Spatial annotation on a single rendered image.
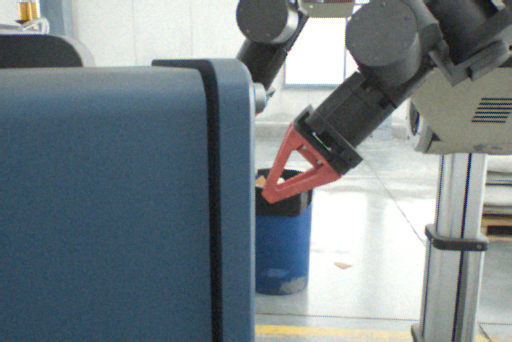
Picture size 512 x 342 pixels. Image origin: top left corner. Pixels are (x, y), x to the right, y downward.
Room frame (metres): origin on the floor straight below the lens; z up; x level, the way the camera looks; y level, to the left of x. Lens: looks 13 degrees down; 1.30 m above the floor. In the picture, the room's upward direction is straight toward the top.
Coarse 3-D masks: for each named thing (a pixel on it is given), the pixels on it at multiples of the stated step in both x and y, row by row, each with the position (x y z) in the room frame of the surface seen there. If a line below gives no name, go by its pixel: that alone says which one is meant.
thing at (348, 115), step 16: (352, 80) 0.47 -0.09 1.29; (336, 96) 0.47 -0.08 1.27; (352, 96) 0.46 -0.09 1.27; (368, 96) 0.46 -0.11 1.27; (320, 112) 0.47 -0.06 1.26; (336, 112) 0.46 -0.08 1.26; (352, 112) 0.46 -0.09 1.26; (368, 112) 0.46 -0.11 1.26; (384, 112) 0.46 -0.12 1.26; (320, 128) 0.44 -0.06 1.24; (336, 128) 0.46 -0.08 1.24; (352, 128) 0.46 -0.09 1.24; (368, 128) 0.46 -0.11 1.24; (352, 144) 0.46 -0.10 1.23; (352, 160) 0.43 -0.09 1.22
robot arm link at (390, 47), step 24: (384, 0) 0.41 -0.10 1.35; (408, 0) 0.40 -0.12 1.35; (360, 24) 0.41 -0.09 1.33; (384, 24) 0.40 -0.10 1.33; (408, 24) 0.39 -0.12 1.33; (432, 24) 0.39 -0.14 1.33; (360, 48) 0.40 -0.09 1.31; (384, 48) 0.39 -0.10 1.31; (408, 48) 0.38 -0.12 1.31; (432, 48) 0.43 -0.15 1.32; (504, 48) 0.44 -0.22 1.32; (384, 72) 0.40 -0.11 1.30; (408, 72) 0.42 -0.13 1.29; (456, 72) 0.44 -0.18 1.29; (480, 72) 0.45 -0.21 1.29
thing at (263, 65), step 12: (240, 48) 0.62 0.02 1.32; (252, 48) 0.60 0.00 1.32; (264, 48) 0.60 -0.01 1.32; (276, 48) 0.60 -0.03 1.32; (240, 60) 0.61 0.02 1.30; (252, 60) 0.60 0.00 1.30; (264, 60) 0.60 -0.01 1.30; (276, 60) 0.60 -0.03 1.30; (252, 72) 0.60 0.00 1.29; (264, 72) 0.60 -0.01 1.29; (276, 72) 0.61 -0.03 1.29; (264, 84) 0.61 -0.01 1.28
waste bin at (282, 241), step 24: (264, 168) 2.94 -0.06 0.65; (288, 168) 2.94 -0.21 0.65; (312, 192) 2.59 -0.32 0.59; (264, 216) 2.51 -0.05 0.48; (288, 216) 2.50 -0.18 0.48; (312, 216) 2.67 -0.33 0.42; (264, 240) 2.52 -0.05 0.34; (288, 240) 2.51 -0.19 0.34; (264, 264) 2.52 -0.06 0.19; (288, 264) 2.52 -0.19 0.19; (264, 288) 2.53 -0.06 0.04; (288, 288) 2.53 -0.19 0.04
